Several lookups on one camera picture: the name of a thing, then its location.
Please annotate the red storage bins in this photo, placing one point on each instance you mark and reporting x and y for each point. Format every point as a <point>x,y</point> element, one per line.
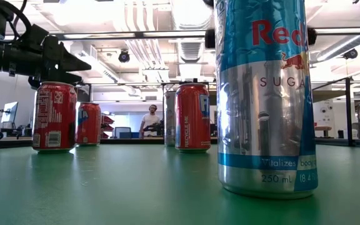
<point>105,125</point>

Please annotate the green table mat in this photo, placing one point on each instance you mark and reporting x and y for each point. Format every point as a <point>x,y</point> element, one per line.
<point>136,193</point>

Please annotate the raised wooden shelf platform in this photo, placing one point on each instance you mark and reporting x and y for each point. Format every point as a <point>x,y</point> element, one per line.
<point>349,118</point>

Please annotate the red Coca-Cola can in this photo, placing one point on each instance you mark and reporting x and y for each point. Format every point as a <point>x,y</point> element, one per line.
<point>53,118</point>

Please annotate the black ceiling dome camera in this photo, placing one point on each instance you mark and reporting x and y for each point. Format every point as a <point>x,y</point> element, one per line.
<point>123,57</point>
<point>351,53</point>

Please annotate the white slim can black top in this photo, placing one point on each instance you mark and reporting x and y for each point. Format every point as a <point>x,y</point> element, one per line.
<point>169,118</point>

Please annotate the black aluminium table frame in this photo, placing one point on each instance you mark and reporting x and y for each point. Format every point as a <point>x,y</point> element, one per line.
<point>130,141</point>

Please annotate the person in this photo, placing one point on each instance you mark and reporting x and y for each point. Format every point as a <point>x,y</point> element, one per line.
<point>150,122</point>

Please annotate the red Fanta can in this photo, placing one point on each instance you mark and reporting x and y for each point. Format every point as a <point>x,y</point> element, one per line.
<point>192,118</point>
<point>89,125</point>

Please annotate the computer monitor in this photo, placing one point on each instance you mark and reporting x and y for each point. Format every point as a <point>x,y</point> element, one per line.
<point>9,112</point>

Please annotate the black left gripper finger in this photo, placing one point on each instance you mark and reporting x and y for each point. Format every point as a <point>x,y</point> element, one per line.
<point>69,78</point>
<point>75,64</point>

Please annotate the Red Bull Sugarfree can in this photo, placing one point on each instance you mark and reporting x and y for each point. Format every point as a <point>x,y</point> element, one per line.
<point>261,109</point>

